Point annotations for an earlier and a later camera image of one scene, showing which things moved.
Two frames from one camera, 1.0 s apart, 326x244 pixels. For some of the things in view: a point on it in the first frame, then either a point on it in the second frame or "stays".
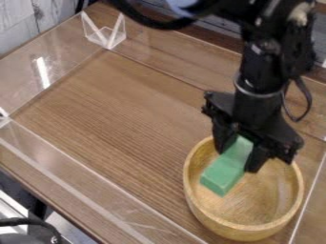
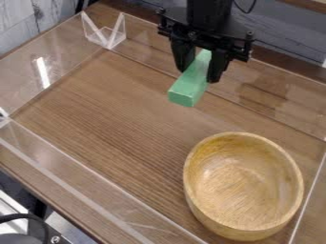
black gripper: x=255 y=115 to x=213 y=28
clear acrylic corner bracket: x=106 y=36 stays
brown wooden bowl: x=262 y=207 stays
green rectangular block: x=227 y=171 to x=190 y=87
